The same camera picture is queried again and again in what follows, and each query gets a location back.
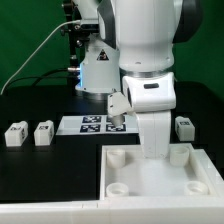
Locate white marker sheet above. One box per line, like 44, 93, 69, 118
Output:
56, 115, 138, 135

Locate black cables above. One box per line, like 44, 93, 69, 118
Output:
3, 68, 79, 91

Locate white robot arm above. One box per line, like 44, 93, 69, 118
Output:
72, 0, 203, 158

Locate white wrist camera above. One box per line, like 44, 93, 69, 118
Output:
107, 92, 133, 127

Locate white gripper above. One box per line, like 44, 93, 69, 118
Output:
136, 110, 171, 159

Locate white cable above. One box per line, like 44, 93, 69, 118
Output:
0, 19, 83, 96

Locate white L-shaped fence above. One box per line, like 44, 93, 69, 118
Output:
0, 150, 224, 224

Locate white square tabletop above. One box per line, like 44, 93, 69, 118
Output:
100, 144, 224, 200

